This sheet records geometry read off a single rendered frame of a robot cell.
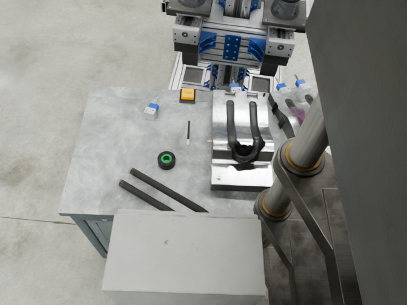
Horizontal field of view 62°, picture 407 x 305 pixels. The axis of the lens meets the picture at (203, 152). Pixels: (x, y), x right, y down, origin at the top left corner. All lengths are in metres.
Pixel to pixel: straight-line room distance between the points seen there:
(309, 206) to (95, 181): 1.06
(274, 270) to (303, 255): 0.25
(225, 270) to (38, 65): 2.86
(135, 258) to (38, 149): 2.12
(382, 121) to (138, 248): 0.51
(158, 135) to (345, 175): 1.31
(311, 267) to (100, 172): 0.99
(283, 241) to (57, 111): 2.30
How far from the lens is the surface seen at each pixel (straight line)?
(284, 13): 1.88
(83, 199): 1.51
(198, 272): 0.67
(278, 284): 1.14
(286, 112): 1.67
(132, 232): 0.70
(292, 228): 0.93
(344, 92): 0.39
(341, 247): 0.67
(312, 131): 0.61
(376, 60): 0.34
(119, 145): 1.61
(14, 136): 2.87
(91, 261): 2.27
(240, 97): 1.66
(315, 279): 0.91
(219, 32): 1.97
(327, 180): 0.72
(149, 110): 1.64
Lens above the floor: 2.12
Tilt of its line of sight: 58 degrees down
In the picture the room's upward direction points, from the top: 5 degrees clockwise
